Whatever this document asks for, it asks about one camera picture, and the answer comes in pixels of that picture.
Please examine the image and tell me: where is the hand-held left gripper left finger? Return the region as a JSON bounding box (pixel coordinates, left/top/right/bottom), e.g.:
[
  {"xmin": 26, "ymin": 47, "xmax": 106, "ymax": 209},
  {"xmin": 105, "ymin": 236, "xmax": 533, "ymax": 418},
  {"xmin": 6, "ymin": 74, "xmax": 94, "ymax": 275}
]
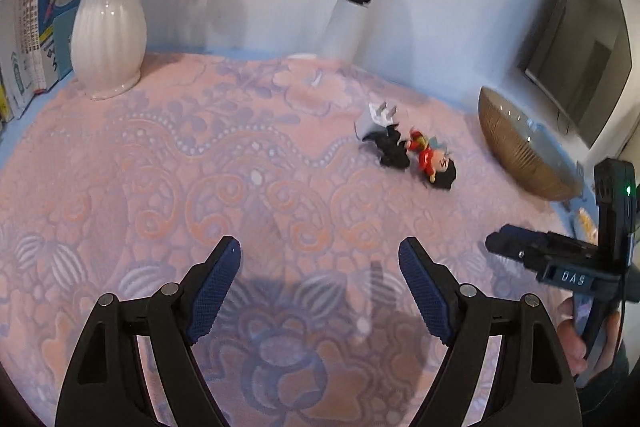
[{"xmin": 55, "ymin": 235, "xmax": 242, "ymax": 427}]

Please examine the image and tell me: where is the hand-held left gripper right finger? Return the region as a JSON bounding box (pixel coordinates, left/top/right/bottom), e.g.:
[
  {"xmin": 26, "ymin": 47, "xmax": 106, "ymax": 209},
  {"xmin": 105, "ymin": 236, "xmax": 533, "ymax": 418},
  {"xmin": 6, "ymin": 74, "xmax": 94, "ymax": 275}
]
[{"xmin": 398, "ymin": 237, "xmax": 583, "ymax": 427}]

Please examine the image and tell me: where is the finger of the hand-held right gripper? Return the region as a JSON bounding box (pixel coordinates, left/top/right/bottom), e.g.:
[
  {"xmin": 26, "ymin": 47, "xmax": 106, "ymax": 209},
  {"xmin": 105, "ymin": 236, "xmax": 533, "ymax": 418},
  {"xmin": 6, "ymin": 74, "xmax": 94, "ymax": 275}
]
[
  {"xmin": 500, "ymin": 224, "xmax": 599, "ymax": 256},
  {"xmin": 486, "ymin": 232, "xmax": 547, "ymax": 279}
]

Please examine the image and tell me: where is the brown ribbed bowl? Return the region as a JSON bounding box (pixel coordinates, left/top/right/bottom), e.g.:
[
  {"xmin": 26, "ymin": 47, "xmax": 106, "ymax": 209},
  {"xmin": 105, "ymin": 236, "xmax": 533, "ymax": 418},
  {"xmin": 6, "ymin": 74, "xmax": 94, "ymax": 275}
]
[{"xmin": 478, "ymin": 87, "xmax": 585, "ymax": 203}]

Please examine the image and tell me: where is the red figurine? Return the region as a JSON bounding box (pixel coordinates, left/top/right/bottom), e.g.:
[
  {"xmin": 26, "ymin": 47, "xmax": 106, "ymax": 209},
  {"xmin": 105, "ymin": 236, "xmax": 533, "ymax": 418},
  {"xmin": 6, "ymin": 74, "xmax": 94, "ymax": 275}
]
[{"xmin": 377, "ymin": 127, "xmax": 459, "ymax": 192}]

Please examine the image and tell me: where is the white charger plug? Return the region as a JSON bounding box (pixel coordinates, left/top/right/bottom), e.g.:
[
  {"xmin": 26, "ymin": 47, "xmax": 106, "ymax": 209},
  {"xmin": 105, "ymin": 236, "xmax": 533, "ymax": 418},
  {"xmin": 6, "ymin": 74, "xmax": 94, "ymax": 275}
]
[{"xmin": 354, "ymin": 102, "xmax": 399, "ymax": 143}]

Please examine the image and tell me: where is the person's right hand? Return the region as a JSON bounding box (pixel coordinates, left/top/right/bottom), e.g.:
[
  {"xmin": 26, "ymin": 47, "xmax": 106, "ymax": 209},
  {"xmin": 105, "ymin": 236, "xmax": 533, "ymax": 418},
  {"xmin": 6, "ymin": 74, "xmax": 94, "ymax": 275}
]
[{"xmin": 556, "ymin": 296, "xmax": 596, "ymax": 377}]

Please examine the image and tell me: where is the plate with food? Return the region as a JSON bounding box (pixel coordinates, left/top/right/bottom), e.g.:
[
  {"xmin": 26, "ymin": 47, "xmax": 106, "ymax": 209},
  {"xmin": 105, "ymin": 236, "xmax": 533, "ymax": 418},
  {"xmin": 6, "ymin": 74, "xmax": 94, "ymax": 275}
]
[{"xmin": 572, "ymin": 206, "xmax": 599, "ymax": 244}]

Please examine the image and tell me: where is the pink patterned blanket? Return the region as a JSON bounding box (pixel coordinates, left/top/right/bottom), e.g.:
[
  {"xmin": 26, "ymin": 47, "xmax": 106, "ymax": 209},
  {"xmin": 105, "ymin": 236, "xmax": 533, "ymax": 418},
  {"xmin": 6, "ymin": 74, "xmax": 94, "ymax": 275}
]
[{"xmin": 0, "ymin": 52, "xmax": 591, "ymax": 427}]

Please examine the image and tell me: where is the black flat screen monitor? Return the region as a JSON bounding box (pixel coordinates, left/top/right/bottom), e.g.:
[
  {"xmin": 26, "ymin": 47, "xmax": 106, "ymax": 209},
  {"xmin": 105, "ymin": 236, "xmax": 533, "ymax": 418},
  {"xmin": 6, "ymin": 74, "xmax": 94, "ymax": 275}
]
[{"xmin": 516, "ymin": 0, "xmax": 634, "ymax": 151}]

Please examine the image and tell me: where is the white ribbed vase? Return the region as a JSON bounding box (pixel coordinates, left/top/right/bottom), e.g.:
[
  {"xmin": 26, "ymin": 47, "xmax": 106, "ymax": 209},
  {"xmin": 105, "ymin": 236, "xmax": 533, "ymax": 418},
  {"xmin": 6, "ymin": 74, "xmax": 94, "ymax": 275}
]
[{"xmin": 70, "ymin": 0, "xmax": 148, "ymax": 101}]

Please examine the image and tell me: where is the blue cover book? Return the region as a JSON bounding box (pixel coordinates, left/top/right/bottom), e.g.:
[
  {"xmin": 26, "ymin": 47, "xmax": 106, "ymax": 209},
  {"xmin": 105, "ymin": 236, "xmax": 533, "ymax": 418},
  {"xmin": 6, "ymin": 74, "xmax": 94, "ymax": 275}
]
[{"xmin": 39, "ymin": 0, "xmax": 87, "ymax": 84}]

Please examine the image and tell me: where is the white spine book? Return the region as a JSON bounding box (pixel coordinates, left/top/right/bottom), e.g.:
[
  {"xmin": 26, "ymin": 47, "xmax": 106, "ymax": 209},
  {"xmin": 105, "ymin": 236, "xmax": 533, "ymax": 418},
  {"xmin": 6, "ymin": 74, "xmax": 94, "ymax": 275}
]
[{"xmin": 17, "ymin": 0, "xmax": 49, "ymax": 96}]

